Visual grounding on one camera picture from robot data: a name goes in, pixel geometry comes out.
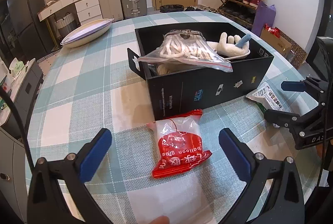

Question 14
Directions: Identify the green white medicine sachet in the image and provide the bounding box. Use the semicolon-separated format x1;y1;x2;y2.
246;82;284;113

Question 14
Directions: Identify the white blue plush toy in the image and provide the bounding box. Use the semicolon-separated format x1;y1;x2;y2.
207;32;252;60

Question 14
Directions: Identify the adidas shoelaces zip bag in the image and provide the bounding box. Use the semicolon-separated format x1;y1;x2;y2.
137;30;233;72

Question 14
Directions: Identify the red balloon glue packet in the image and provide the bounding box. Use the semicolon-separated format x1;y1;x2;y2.
147;109;212;179

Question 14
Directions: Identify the person's left hand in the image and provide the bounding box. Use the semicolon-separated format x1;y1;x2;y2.
149;215;170;224

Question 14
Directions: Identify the cardboard box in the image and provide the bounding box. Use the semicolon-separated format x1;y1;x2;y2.
260;27;307;69

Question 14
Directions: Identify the purple yoga mat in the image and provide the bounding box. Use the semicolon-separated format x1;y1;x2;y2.
251;1;277;36

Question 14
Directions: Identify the checked green tablecloth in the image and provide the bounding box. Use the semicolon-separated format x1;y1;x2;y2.
28;12;321;223

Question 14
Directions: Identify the black storage box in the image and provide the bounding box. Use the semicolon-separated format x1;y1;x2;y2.
128;22;274;120

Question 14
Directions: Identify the grey side cabinet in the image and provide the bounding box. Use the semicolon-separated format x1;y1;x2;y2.
1;59;43;223

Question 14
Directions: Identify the tissue pack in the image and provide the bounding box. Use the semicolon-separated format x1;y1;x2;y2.
9;58;26;78

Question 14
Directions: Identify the black trash bag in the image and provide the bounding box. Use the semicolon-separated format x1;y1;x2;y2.
160;4;184;13

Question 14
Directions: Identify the dark refrigerator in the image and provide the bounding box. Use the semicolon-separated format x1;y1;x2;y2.
7;0;55;60

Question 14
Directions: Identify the white oval bowl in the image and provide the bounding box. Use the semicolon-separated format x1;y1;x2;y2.
60;18;114;48

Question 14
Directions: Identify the woven laundry basket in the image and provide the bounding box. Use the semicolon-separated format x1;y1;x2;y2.
54;12;78;39

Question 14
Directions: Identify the white dresser with drawers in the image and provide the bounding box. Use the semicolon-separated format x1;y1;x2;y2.
37;0;103;26

